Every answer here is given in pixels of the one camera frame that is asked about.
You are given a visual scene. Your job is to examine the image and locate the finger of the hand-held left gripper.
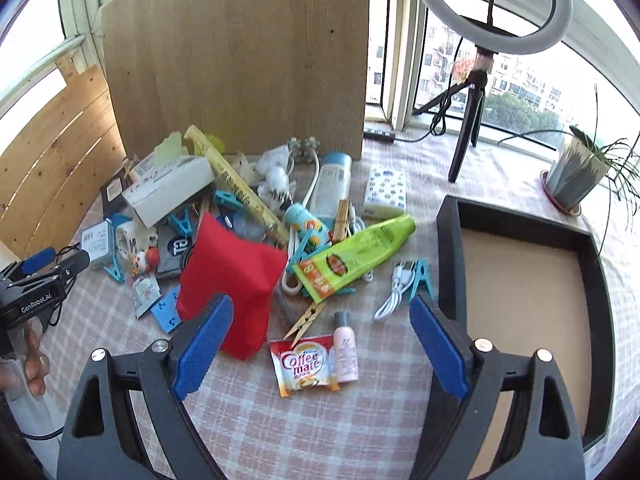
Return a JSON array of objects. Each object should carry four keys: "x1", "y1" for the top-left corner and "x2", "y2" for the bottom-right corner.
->
[
  {"x1": 20, "y1": 247, "x2": 56, "y2": 274},
  {"x1": 50, "y1": 250, "x2": 91, "y2": 281}
]

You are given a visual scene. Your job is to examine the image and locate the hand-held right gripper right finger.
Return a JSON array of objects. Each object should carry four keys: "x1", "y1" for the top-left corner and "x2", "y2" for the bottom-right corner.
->
[{"x1": 409, "y1": 294, "x2": 587, "y2": 480}]

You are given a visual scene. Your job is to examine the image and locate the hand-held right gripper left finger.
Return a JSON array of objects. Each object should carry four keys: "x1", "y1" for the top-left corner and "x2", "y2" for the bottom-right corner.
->
[{"x1": 56, "y1": 292, "x2": 236, "y2": 480}]

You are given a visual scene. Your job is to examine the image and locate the red cloth pouch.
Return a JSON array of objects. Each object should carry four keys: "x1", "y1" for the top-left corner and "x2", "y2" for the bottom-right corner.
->
[{"x1": 176, "y1": 212, "x2": 290, "y2": 361}]

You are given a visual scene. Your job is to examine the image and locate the black tray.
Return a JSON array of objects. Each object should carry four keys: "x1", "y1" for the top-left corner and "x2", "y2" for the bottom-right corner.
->
[{"x1": 436, "y1": 196, "x2": 616, "y2": 461}]

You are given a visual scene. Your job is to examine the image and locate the person's left hand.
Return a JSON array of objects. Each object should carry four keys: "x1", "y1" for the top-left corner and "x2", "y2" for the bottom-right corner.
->
[{"x1": 0, "y1": 329, "x2": 52, "y2": 402}]

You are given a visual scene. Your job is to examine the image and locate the white charger box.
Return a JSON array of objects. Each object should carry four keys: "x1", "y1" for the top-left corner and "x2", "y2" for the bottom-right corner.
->
[{"x1": 80, "y1": 221, "x2": 118, "y2": 270}]

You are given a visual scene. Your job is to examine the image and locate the white round plastic gadget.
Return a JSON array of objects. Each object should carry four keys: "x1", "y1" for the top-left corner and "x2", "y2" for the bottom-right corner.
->
[{"x1": 116, "y1": 222, "x2": 158, "y2": 261}]

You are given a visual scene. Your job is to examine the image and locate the black flat package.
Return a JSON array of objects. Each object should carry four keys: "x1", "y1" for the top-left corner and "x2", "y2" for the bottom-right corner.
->
[{"x1": 100, "y1": 170, "x2": 131, "y2": 221}]

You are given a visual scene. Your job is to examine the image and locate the small printed card packet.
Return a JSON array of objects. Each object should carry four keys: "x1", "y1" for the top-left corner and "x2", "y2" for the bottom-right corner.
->
[{"x1": 131, "y1": 275, "x2": 162, "y2": 320}]

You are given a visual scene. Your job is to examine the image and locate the small pink bottle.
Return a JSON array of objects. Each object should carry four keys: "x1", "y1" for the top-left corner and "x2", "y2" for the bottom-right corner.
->
[{"x1": 333, "y1": 311, "x2": 360, "y2": 383}]

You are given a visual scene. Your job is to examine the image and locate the grey cloth with logo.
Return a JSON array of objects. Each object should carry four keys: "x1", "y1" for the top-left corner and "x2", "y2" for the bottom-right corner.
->
[{"x1": 155, "y1": 232, "x2": 196, "y2": 281}]

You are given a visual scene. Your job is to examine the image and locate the wooden slat panel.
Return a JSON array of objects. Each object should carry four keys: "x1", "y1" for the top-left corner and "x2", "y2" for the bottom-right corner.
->
[{"x1": 0, "y1": 55, "x2": 126, "y2": 258}]

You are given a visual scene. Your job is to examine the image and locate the coffee creamer sachet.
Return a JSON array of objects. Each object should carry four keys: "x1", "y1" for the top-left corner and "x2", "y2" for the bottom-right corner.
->
[{"x1": 269, "y1": 334, "x2": 341, "y2": 398}]

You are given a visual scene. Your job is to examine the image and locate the wooden clothespin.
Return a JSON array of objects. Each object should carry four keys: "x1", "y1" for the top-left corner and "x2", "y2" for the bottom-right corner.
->
[
  {"x1": 331, "y1": 200, "x2": 351, "y2": 243},
  {"x1": 283, "y1": 301, "x2": 327, "y2": 346}
]

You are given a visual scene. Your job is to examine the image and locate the white printed carton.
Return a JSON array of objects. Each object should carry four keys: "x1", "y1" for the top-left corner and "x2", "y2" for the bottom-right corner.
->
[{"x1": 121, "y1": 156, "x2": 216, "y2": 228}]

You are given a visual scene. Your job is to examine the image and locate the green tube with orange end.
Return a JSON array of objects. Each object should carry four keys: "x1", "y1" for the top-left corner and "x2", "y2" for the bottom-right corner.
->
[{"x1": 292, "y1": 212, "x2": 417, "y2": 298}]

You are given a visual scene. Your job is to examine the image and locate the large white and blue clip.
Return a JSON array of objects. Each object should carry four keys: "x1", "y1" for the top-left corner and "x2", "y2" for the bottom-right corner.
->
[{"x1": 287, "y1": 232, "x2": 313, "y2": 273}]

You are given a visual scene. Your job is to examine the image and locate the printed tissue pack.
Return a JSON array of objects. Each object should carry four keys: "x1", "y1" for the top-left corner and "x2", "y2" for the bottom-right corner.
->
[{"x1": 361, "y1": 166, "x2": 407, "y2": 218}]

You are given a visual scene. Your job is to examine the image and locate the blue fruit-print bottle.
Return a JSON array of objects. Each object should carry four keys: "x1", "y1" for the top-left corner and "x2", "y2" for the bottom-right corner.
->
[{"x1": 284, "y1": 202, "x2": 332, "y2": 253}]

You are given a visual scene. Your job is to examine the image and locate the long pale yellow strip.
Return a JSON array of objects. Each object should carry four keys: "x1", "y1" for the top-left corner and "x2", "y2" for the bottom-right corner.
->
[{"x1": 184, "y1": 125, "x2": 291, "y2": 248}]

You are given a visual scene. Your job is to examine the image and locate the red-brown plant saucer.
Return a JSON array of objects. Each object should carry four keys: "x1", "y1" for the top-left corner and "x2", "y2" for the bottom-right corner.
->
[{"x1": 540, "y1": 170, "x2": 583, "y2": 217}]

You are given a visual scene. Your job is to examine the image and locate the white lotion bottle blue cap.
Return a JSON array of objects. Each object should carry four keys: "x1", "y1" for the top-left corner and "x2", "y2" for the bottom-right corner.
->
[{"x1": 309, "y1": 151, "x2": 352, "y2": 217}]

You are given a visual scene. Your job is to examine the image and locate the potted grass plant grey pot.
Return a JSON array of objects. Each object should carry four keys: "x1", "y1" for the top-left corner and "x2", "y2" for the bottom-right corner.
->
[{"x1": 497, "y1": 85, "x2": 640, "y2": 256}]

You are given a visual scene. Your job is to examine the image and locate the black tripod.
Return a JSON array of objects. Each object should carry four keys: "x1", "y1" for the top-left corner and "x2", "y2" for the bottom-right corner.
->
[{"x1": 415, "y1": 45, "x2": 493, "y2": 183}]

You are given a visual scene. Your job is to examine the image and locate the white neck massager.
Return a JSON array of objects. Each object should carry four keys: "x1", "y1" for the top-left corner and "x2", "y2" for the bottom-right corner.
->
[{"x1": 289, "y1": 137, "x2": 323, "y2": 211}]

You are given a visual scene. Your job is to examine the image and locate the large wooden board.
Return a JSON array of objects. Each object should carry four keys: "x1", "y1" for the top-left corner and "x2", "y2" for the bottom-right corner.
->
[{"x1": 101, "y1": 0, "x2": 371, "y2": 161}]

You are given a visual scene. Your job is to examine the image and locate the pink tag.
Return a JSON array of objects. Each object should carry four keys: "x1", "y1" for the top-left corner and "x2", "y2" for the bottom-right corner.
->
[{"x1": 452, "y1": 57, "x2": 476, "y2": 83}]

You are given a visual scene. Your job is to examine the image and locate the cartoon doll keychain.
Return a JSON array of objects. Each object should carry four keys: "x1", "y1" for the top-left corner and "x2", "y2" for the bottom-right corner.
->
[{"x1": 129, "y1": 249, "x2": 161, "y2": 276}]

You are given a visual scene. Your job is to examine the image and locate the white usb cable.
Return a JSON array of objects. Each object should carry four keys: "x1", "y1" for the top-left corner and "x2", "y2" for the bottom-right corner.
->
[{"x1": 374, "y1": 259, "x2": 416, "y2": 322}]

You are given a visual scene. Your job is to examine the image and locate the white charging cable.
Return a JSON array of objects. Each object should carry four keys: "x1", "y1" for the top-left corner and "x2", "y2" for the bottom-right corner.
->
[{"x1": 347, "y1": 202, "x2": 376, "y2": 233}]

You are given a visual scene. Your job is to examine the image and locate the black power cable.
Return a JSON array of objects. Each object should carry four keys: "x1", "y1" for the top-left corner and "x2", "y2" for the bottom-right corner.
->
[{"x1": 400, "y1": 35, "x2": 463, "y2": 143}]

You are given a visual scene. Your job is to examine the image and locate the white window frame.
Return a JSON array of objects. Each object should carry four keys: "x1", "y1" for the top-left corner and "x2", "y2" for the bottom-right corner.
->
[{"x1": 0, "y1": 0, "x2": 640, "y2": 181}]

